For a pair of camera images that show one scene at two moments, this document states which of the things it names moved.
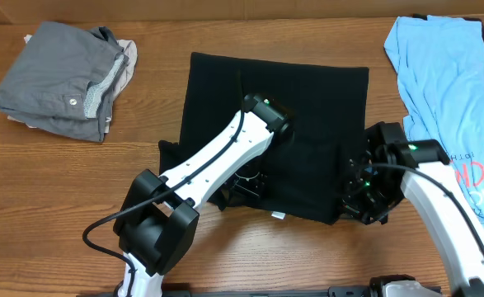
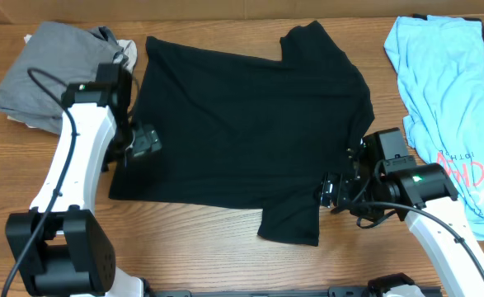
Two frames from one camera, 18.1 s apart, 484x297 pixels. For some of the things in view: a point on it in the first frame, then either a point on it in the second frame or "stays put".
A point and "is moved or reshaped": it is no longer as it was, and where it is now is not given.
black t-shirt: [306, 171] is moved or reshaped
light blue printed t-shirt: [443, 81] stays put
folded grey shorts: [63, 81] stays put
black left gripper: [241, 191] -> [147, 140]
